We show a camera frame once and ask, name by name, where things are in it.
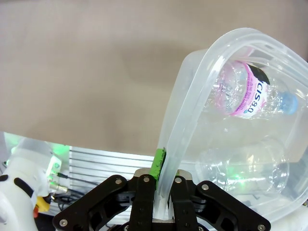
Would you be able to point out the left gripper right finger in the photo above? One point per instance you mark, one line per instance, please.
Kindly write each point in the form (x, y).
(185, 204)

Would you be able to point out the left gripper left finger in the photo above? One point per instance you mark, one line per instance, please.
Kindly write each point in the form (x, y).
(142, 204)

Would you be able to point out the large clear plastic bin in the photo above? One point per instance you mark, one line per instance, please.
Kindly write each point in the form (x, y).
(192, 72)

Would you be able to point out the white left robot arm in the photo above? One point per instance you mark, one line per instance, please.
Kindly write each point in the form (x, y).
(19, 178)

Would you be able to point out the clear empty plastic bottle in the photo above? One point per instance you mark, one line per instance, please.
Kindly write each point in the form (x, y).
(240, 173)

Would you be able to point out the yellow red stop button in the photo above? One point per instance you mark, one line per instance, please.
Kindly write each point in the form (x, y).
(42, 204)

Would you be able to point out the pink label water bottle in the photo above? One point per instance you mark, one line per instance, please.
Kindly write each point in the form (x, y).
(255, 96)

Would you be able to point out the aluminium profile rail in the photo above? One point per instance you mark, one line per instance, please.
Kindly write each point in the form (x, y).
(108, 163)

